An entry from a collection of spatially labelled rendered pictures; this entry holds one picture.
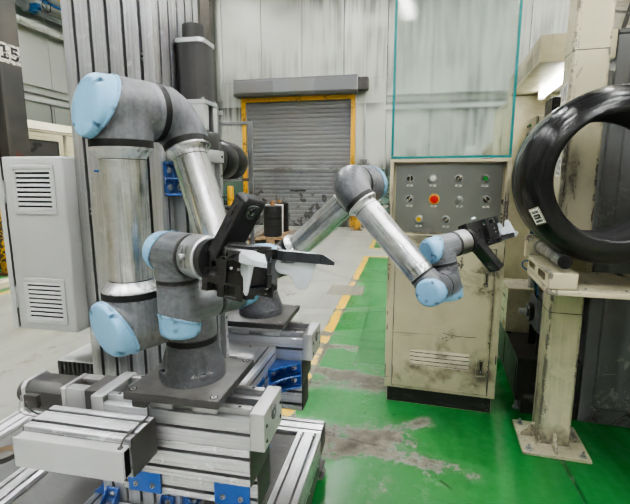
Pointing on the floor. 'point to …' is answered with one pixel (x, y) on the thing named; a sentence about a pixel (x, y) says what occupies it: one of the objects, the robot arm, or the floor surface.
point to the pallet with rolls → (274, 222)
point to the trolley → (237, 161)
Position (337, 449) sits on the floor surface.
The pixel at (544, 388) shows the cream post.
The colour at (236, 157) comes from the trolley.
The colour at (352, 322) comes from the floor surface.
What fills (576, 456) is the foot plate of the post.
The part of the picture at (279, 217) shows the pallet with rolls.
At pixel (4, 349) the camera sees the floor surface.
